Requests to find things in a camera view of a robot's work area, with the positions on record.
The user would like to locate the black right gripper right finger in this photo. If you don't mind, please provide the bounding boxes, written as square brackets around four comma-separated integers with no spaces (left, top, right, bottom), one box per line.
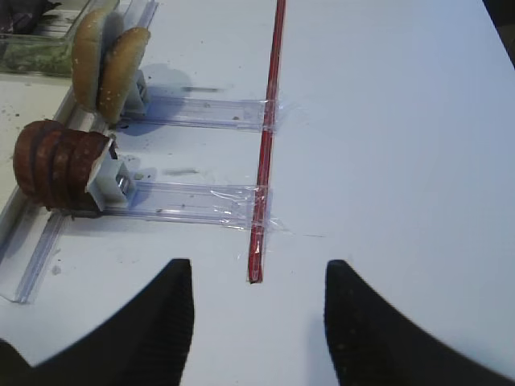
[323,260,514,385]

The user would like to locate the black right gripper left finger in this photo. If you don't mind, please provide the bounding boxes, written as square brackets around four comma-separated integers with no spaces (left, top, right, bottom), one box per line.
[1,259,195,385]

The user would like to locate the stack of meat patties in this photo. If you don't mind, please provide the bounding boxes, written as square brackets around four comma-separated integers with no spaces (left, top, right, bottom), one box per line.
[13,120,117,213]

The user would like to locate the green lettuce in container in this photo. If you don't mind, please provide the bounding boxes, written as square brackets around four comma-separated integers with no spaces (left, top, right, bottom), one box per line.
[1,43,72,77]

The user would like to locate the clear pusher track patty side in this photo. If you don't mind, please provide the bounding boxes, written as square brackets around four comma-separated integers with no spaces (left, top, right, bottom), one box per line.
[70,140,270,229]

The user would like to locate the clear pusher track bun side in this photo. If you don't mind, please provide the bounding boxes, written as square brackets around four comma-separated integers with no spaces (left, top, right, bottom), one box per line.
[115,66,277,133]

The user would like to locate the sesame top bun front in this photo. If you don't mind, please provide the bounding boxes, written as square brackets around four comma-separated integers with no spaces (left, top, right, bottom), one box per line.
[97,27,150,125]

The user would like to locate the sesame bun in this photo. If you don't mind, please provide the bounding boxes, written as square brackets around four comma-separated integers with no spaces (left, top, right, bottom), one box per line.
[71,7,124,113]
[97,27,150,125]

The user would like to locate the sesame top bun rear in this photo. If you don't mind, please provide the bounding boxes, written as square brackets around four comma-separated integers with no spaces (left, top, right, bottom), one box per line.
[71,7,124,113]

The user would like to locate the clear plastic vegetable container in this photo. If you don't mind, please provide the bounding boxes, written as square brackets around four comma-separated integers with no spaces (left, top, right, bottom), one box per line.
[1,1,119,78]

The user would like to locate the purple cabbage leaf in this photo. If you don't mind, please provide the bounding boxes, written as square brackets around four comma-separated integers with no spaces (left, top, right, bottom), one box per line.
[1,0,61,35]

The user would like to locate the red plastic rail strip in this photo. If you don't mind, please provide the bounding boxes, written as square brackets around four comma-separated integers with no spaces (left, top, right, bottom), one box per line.
[247,0,286,284]

